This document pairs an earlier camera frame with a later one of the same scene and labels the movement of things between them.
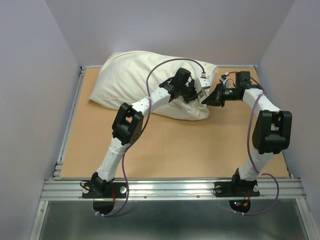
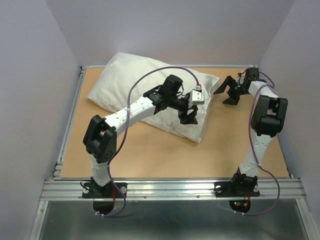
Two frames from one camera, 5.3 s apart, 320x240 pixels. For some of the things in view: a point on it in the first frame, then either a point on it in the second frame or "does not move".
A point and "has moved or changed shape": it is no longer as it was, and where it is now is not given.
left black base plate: (120, 191) does not move
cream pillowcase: (130, 77) has moved or changed shape
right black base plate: (236, 189) does not move
